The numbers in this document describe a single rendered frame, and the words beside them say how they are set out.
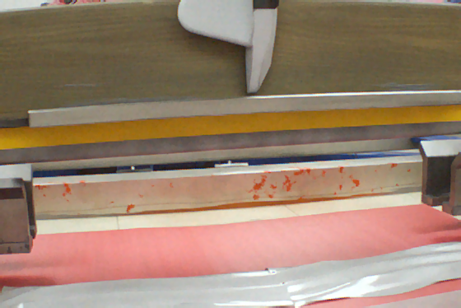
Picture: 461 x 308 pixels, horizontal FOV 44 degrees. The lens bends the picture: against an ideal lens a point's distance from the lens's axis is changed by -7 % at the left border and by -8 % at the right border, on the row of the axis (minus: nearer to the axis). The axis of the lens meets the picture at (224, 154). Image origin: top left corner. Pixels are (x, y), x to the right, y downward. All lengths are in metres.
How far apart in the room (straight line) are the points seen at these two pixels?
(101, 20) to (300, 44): 0.13
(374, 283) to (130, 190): 0.28
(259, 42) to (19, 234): 0.20
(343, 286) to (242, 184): 0.25
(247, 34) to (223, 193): 0.26
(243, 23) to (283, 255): 0.18
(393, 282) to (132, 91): 0.20
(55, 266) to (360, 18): 0.28
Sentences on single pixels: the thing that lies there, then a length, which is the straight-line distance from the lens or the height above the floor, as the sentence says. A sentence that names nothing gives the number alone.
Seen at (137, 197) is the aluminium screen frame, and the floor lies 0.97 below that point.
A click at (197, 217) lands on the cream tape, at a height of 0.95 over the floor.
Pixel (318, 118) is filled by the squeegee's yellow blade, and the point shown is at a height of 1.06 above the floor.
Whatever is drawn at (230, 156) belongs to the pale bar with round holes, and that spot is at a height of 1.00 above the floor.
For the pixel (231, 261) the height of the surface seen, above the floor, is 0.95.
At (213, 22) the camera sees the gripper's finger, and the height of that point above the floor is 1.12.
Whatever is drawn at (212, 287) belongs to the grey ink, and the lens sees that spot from 0.38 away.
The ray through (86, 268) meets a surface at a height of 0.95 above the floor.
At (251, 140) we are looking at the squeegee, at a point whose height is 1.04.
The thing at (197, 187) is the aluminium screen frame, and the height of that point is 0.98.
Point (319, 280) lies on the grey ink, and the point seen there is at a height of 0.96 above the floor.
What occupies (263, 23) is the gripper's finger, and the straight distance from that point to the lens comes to 0.37.
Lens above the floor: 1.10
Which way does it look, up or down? 9 degrees down
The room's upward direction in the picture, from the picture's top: 1 degrees counter-clockwise
